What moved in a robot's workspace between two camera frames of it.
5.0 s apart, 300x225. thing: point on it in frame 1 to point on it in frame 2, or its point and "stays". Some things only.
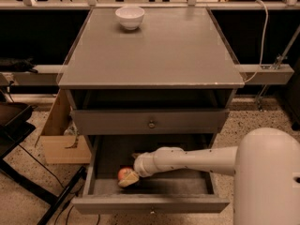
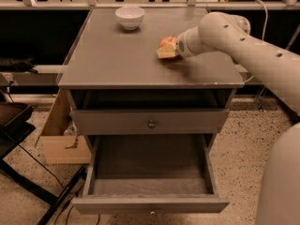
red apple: [123, 172] to [167, 40]
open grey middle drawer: [105, 155] stays
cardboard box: [58, 146] stays
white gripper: [142, 165] to [183, 45]
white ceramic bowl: [130, 18] stays
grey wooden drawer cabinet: [169, 82] stays
